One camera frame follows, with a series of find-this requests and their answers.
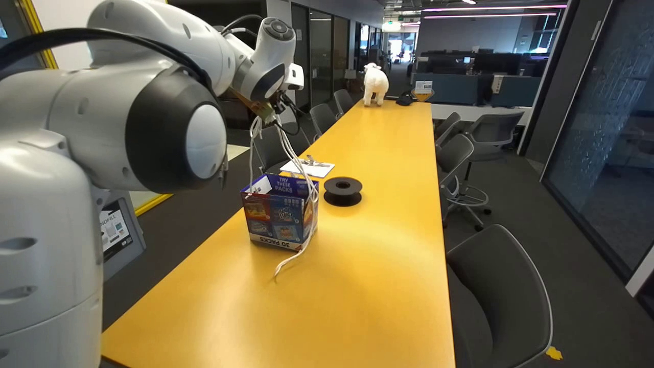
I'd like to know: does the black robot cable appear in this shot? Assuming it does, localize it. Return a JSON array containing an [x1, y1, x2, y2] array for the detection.
[[0, 24, 215, 94]]

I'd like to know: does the blue cardboard snack box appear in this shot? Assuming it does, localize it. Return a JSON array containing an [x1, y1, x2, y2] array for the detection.
[[242, 171, 321, 254]]

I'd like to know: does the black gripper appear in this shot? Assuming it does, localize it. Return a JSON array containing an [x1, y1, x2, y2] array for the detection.
[[229, 84, 286, 131]]

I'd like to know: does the grey panel with label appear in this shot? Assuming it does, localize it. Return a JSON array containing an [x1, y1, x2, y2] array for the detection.
[[99, 193, 148, 282]]

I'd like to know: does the looped white rope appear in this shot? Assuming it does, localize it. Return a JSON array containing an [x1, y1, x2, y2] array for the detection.
[[245, 111, 273, 196]]

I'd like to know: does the grey office chair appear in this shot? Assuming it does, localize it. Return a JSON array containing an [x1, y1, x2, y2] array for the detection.
[[307, 100, 339, 137], [331, 85, 358, 117], [469, 109, 528, 157], [435, 131, 494, 229], [445, 220, 556, 368]]

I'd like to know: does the white name card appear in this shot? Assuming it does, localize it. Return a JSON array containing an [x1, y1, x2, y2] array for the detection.
[[411, 77, 438, 97]]

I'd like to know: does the long white rope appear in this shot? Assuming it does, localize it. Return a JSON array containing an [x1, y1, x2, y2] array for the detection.
[[270, 120, 321, 279]]

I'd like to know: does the white plush toy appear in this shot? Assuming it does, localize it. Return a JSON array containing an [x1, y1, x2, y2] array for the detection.
[[360, 61, 393, 107]]

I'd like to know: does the black swivel chair chrome base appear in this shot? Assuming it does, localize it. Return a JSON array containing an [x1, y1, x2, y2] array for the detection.
[[259, 122, 313, 174]]

